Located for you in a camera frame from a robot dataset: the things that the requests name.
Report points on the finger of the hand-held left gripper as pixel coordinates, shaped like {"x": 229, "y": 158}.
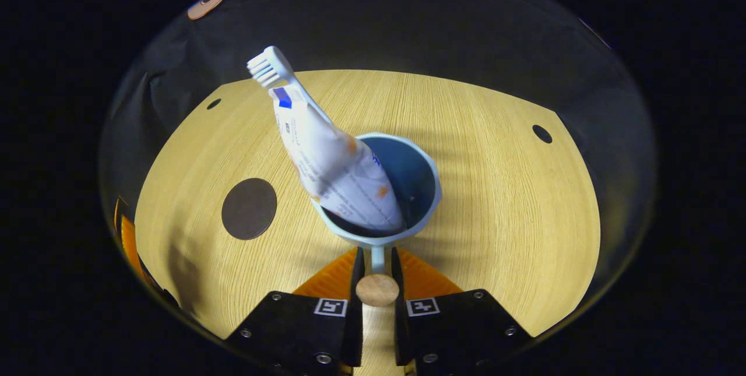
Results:
{"x": 128, "y": 242}

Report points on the white toothpaste tube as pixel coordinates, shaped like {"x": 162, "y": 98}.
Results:
{"x": 338, "y": 172}

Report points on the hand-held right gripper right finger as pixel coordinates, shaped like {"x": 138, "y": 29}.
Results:
{"x": 401, "y": 335}

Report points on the black backdrop cloth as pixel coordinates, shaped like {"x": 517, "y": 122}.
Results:
{"x": 408, "y": 26}

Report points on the light blue cup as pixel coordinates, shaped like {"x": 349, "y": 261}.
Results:
{"x": 417, "y": 178}

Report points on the wooden desktop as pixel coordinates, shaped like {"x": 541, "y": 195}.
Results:
{"x": 495, "y": 218}

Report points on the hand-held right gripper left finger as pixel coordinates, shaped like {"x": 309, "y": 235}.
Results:
{"x": 354, "y": 335}

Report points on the white toothbrush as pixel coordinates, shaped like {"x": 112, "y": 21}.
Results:
{"x": 274, "y": 67}

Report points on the dark round coaster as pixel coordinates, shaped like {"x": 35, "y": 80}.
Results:
{"x": 249, "y": 208}

